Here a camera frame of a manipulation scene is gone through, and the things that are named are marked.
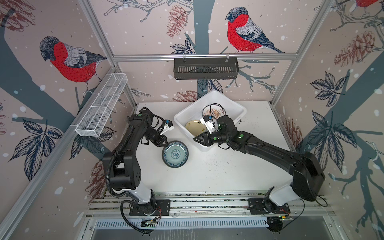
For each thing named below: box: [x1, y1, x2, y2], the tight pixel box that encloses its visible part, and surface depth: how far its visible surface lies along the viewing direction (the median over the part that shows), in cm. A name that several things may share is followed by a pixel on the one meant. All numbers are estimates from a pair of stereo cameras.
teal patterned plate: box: [161, 140, 189, 168], surface depth 84 cm
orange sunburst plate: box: [203, 104, 226, 122], surface depth 116 cm
